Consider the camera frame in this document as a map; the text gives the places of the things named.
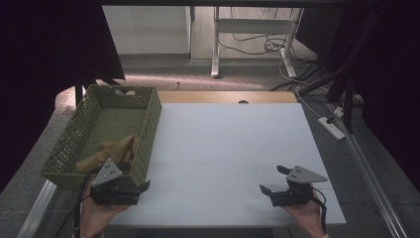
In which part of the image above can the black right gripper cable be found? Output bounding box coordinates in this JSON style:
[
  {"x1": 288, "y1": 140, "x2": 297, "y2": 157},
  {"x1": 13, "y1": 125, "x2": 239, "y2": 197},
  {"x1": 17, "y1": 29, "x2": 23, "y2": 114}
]
[{"x1": 309, "y1": 185, "x2": 329, "y2": 234}]

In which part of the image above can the white power strip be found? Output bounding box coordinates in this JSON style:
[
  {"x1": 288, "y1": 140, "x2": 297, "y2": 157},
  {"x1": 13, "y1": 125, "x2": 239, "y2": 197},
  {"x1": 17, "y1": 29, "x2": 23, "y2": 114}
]
[{"x1": 317, "y1": 116, "x2": 347, "y2": 142}]

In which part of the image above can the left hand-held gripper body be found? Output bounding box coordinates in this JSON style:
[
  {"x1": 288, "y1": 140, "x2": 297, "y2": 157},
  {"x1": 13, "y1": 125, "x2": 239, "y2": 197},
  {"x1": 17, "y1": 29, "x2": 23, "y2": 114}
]
[{"x1": 89, "y1": 158, "x2": 143, "y2": 206}]

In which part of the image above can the aluminium rail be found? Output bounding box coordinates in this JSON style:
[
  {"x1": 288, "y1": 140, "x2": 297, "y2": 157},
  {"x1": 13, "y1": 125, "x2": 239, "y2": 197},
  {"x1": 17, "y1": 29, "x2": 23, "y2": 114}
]
[
  {"x1": 326, "y1": 102, "x2": 409, "y2": 238},
  {"x1": 15, "y1": 179, "x2": 57, "y2": 238}
]

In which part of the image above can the white desk frame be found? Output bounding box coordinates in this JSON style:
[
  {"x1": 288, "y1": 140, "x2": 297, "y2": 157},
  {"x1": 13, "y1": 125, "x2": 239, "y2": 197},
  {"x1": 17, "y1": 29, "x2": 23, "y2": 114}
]
[{"x1": 210, "y1": 6, "x2": 305, "y2": 79}]

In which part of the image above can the person's right hand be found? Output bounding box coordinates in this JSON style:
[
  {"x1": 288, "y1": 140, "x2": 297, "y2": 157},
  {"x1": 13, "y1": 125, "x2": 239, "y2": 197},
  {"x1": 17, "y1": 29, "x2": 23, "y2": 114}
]
[{"x1": 282, "y1": 197, "x2": 329, "y2": 238}]

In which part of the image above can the black metal stand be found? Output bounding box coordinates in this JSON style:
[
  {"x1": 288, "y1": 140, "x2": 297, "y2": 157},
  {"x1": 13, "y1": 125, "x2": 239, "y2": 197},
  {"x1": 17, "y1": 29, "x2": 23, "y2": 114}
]
[{"x1": 296, "y1": 4, "x2": 392, "y2": 135}]

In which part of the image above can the tangle of black floor cables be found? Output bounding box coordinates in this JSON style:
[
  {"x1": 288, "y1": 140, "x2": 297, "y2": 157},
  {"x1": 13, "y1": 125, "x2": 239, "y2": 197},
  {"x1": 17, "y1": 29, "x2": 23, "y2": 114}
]
[{"x1": 217, "y1": 31, "x2": 320, "y2": 65}]

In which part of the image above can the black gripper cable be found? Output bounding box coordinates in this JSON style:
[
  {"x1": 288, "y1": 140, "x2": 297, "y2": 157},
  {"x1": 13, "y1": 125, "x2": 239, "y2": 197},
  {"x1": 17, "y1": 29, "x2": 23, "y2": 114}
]
[
  {"x1": 55, "y1": 174, "x2": 94, "y2": 238},
  {"x1": 309, "y1": 185, "x2": 329, "y2": 234}
]

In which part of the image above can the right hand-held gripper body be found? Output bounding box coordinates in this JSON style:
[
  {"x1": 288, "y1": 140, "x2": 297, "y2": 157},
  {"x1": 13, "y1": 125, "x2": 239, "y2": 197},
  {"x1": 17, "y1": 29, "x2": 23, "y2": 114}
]
[{"x1": 270, "y1": 165, "x2": 329, "y2": 208}]

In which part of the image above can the tan cloth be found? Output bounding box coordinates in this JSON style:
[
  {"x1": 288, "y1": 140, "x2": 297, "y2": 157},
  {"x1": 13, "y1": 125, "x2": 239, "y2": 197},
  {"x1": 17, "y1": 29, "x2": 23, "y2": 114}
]
[{"x1": 75, "y1": 133, "x2": 142, "y2": 174}]

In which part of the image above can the white cabinet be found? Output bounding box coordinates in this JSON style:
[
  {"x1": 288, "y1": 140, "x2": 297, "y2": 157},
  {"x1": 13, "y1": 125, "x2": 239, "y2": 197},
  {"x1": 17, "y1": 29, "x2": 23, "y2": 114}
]
[{"x1": 101, "y1": 5, "x2": 193, "y2": 56}]

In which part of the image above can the white table board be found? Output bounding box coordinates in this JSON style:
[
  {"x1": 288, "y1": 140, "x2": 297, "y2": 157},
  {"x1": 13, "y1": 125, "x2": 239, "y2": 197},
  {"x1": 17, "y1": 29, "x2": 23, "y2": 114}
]
[{"x1": 108, "y1": 102, "x2": 348, "y2": 228}]

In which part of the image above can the green perforated plastic basket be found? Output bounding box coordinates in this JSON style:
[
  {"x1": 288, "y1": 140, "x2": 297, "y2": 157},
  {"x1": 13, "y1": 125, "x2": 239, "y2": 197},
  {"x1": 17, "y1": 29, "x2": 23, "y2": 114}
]
[{"x1": 41, "y1": 83, "x2": 163, "y2": 191}]

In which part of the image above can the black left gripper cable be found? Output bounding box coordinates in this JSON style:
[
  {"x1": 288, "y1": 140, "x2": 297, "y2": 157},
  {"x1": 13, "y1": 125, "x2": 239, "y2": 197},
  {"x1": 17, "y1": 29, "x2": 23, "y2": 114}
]
[{"x1": 55, "y1": 174, "x2": 94, "y2": 238}]

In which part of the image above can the dark curtain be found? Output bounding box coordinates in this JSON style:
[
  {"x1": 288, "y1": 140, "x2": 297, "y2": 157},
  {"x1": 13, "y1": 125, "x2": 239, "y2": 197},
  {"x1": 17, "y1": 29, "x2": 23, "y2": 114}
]
[
  {"x1": 330, "y1": 0, "x2": 420, "y2": 194},
  {"x1": 0, "y1": 0, "x2": 126, "y2": 194}
]

